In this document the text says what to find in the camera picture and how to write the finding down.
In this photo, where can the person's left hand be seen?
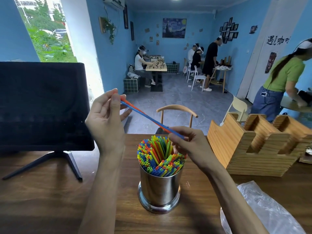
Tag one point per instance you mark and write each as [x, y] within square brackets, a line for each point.
[104, 126]

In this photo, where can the person's right hand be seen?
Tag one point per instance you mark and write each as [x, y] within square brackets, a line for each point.
[197, 148]

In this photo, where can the person's left thumb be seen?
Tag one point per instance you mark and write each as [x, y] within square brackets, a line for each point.
[114, 107]

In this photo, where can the person's right thumb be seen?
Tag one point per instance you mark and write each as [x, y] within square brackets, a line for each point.
[176, 143]

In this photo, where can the orange drinking straw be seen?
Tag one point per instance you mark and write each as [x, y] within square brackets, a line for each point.
[136, 108]

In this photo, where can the blue drinking straw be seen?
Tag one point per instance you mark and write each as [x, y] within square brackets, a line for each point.
[148, 117]

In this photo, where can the person's left forearm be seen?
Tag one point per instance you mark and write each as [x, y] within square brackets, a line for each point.
[103, 192]

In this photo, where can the person's right forearm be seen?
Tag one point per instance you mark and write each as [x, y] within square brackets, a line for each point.
[234, 202]

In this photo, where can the bundle of colourful straws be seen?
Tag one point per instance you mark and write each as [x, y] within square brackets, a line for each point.
[156, 159]

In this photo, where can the green tiled cube stool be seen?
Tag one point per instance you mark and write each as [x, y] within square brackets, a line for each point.
[172, 68]
[131, 85]

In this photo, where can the wooden armchair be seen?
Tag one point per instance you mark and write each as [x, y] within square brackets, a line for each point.
[176, 108]

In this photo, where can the steel cylindrical cup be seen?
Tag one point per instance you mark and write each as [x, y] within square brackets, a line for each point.
[159, 190]

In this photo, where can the square wooden table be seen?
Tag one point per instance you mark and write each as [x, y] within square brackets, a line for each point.
[156, 69]

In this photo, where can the pile of wooden blocks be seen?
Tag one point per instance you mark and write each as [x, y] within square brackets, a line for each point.
[157, 64]

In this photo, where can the wooden slotted organizer box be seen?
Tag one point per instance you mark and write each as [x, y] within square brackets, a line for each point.
[243, 153]

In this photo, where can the white plastic chair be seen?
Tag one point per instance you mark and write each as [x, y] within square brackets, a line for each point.
[189, 71]
[199, 77]

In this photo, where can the black monitor screen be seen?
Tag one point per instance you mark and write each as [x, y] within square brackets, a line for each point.
[43, 107]

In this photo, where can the black monitor stand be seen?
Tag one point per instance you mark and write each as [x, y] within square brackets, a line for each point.
[69, 162]

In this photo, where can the cream plastic chair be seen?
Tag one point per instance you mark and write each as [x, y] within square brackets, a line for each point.
[240, 105]

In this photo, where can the round wooden side table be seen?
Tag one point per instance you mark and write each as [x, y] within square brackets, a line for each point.
[220, 69]

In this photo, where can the starry night painting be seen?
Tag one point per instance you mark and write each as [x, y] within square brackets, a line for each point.
[174, 27]

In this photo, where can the white air conditioner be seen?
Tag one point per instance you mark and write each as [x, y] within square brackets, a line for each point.
[114, 2]

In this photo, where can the clear plastic bag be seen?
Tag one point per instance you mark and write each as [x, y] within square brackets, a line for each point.
[265, 212]

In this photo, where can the cluster of black photo frames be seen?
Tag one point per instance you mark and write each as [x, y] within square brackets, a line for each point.
[229, 30]

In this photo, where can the black bag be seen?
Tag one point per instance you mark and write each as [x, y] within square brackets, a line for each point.
[306, 96]

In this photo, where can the black framed wall picture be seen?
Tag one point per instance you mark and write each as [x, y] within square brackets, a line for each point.
[132, 31]
[125, 17]

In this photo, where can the hanging green wall plant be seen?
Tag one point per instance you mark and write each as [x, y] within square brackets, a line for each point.
[109, 27]

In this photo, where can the coffee cup wall sticker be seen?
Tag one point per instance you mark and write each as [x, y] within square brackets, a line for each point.
[270, 62]

